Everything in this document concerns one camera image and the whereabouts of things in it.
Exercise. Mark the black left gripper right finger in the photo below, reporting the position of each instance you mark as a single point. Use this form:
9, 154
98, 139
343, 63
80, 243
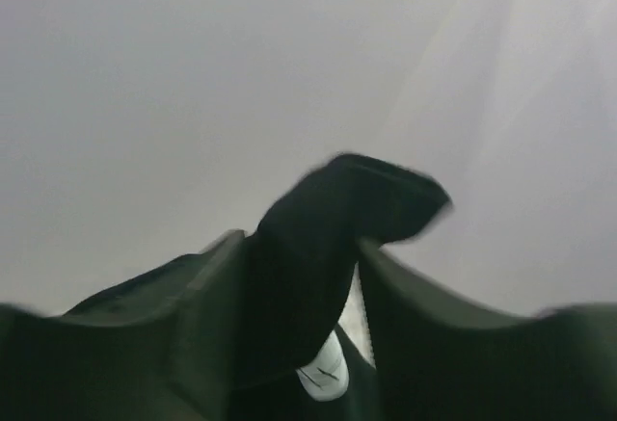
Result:
441, 356

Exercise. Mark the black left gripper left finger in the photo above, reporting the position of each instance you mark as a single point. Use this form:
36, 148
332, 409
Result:
161, 346

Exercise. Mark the black t-shirt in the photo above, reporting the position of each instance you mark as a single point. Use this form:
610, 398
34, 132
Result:
300, 265

